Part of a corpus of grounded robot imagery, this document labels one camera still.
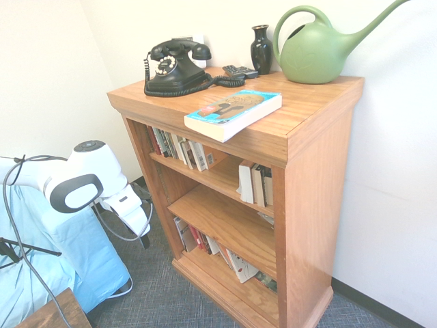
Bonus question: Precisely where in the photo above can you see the loose paper magazine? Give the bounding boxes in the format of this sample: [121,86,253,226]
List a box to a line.
[256,210,275,230]

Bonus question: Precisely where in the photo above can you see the light blue cloth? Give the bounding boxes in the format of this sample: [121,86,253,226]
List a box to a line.
[0,184,133,315]

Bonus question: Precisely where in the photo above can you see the black remote control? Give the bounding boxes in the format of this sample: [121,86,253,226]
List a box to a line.
[222,64,247,79]
[236,65,259,80]

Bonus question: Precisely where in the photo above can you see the black glossy vase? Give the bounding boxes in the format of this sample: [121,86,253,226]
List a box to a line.
[251,24,274,76]

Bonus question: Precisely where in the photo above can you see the white book with barcode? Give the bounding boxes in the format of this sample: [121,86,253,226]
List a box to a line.
[189,140,210,172]

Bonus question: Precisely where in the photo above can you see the green plastic watering can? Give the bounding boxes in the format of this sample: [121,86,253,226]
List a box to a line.
[272,0,412,85]

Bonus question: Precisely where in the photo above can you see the thick white-paged book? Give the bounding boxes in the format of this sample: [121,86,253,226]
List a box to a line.
[236,159,256,205]

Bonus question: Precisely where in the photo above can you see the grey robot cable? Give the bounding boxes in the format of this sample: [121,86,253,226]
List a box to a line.
[2,154,153,328]

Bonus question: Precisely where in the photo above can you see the white book red figures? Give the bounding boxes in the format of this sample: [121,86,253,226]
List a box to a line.
[225,248,261,284]

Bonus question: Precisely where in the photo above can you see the white tall book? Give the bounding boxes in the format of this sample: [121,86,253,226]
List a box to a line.
[173,216,191,254]

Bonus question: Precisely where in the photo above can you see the black tripod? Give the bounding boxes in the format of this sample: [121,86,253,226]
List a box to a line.
[0,236,63,270]

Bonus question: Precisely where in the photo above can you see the tan cover book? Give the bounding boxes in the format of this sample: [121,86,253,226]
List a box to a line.
[251,162,268,208]

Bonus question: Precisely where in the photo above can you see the grey cover book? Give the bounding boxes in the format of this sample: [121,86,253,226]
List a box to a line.
[180,137,199,170]

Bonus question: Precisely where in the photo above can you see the white slim book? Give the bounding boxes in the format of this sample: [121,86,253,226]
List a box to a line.
[170,133,188,165]

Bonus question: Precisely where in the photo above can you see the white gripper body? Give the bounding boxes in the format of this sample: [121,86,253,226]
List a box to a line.
[98,189,147,237]

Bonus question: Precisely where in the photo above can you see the black spine book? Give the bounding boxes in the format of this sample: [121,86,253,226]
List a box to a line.
[259,165,274,207]

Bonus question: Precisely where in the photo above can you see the black rotary telephone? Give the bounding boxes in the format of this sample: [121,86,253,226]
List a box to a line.
[143,51,246,98]
[143,39,213,93]

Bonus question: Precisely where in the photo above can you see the white wall outlet plate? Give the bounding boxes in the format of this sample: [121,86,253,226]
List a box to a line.
[170,33,208,68]

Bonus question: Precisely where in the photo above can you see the dark wooden table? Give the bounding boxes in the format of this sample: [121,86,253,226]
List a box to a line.
[15,287,94,328]

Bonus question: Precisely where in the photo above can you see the oak wooden bookshelf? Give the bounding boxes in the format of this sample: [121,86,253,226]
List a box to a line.
[106,66,365,328]

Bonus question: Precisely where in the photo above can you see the beige leaning book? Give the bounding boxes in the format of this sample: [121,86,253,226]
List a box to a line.
[216,243,235,271]

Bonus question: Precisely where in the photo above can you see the dark red spine book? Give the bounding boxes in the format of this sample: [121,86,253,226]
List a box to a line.
[146,124,163,156]

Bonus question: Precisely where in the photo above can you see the turquoise paperback book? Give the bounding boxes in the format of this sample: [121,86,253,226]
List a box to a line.
[183,89,283,144]

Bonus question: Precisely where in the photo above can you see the orange cover book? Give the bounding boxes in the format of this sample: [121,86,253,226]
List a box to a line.
[203,145,230,169]

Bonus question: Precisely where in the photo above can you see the white thin book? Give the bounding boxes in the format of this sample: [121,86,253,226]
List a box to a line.
[204,234,221,256]

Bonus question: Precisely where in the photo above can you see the dark flat book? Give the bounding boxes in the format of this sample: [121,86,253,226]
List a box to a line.
[253,271,279,295]

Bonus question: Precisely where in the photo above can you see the dark green spine book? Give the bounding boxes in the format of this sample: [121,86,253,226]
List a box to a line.
[158,128,179,159]

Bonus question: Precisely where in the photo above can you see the white power cable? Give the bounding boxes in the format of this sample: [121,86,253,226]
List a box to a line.
[108,275,134,298]

